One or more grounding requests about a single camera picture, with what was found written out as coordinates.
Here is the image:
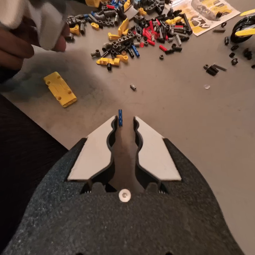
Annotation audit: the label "yellow printed instruction booklet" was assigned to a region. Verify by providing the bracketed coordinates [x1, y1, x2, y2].
[171, 0, 241, 37]

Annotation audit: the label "black and yellow wheel assembly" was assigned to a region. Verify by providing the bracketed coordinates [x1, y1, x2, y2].
[231, 9, 255, 44]

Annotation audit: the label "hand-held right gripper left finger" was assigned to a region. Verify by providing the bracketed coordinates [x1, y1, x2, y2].
[67, 115, 118, 186]

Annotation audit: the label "pile of building toy parts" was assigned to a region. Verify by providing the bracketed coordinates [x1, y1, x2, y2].
[66, 0, 194, 71]

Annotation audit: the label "yellow rectangular panel piece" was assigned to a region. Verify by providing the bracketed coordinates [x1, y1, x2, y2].
[43, 72, 78, 108]

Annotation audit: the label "scattered small black connector pieces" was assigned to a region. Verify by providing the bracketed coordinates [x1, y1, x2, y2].
[213, 22, 255, 69]

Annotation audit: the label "black connector with grey axle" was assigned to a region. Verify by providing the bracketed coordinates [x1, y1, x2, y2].
[203, 63, 227, 76]

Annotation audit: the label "person's left hand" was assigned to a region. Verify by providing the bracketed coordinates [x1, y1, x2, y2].
[0, 21, 70, 66]

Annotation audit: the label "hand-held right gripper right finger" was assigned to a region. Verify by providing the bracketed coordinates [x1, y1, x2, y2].
[133, 116, 182, 188]

